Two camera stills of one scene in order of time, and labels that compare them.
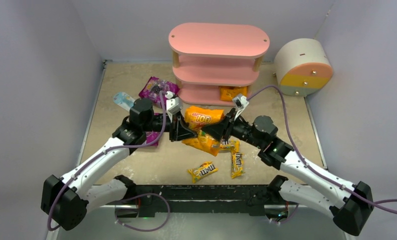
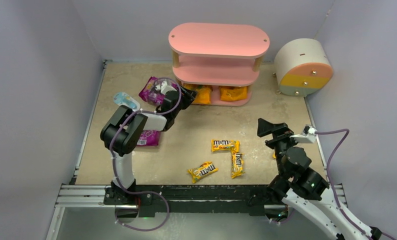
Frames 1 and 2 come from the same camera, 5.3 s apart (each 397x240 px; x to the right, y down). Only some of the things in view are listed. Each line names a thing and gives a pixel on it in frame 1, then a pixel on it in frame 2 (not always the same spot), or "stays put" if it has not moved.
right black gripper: (228, 126) -> (277, 132)
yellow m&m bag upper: (234, 146) stays put
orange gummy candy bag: (227, 93) stays put
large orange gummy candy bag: (197, 117) -> (203, 94)
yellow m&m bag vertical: (237, 164) stays put
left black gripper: (176, 128) -> (184, 97)
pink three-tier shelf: (207, 56) stays put
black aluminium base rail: (203, 199) stays put
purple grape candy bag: (152, 136) stays put
